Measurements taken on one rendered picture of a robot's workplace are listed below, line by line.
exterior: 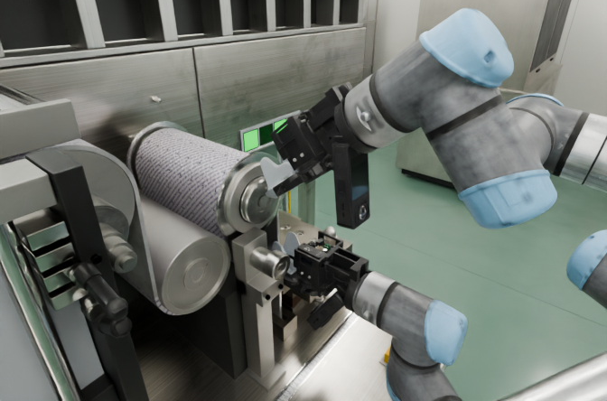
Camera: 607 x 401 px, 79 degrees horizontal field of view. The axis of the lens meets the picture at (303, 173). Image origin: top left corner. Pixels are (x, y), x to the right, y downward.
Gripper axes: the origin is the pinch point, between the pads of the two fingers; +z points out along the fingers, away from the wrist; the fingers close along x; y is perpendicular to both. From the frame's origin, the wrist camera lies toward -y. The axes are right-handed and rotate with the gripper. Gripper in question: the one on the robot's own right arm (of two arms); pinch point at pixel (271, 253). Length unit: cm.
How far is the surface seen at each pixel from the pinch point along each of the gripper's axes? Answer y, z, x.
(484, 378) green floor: -109, -36, -94
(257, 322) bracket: -3.9, -7.1, 11.2
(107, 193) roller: 25.4, -1.9, 27.0
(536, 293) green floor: -109, -45, -168
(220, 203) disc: 17.9, -2.7, 12.7
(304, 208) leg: -41, 48, -71
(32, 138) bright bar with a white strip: 34.2, -5.4, 32.7
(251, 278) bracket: 4.8, -6.1, 11.0
